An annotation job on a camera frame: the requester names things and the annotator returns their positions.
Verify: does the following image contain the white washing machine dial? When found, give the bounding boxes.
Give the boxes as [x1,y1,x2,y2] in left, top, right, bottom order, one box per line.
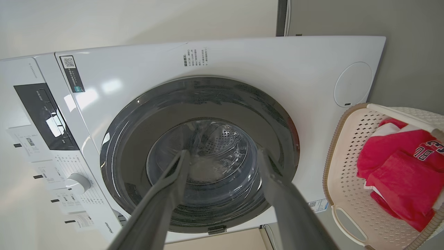
[65,173,91,195]

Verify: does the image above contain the cream perforated laundry basket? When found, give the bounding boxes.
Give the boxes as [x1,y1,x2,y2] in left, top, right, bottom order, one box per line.
[323,103,444,250]

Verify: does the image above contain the white front-load washing machine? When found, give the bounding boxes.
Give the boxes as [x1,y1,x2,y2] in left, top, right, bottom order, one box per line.
[0,36,386,243]

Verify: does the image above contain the black QR code sticker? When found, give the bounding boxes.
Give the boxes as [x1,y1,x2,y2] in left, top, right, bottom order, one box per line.
[60,56,85,93]

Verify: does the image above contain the red jersey with white trim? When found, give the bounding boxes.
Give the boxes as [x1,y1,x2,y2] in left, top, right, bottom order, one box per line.
[357,118,444,232]

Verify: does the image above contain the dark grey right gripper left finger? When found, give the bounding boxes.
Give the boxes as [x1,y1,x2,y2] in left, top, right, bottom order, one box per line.
[108,150,191,250]

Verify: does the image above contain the round dark washing machine door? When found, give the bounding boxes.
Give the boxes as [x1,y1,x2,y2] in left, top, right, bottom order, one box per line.
[100,76,300,234]

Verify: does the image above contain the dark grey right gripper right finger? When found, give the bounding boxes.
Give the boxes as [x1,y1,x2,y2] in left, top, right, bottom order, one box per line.
[257,148,339,250]

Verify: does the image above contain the small blue white label sticker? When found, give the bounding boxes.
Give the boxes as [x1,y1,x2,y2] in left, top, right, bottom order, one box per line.
[308,199,329,213]

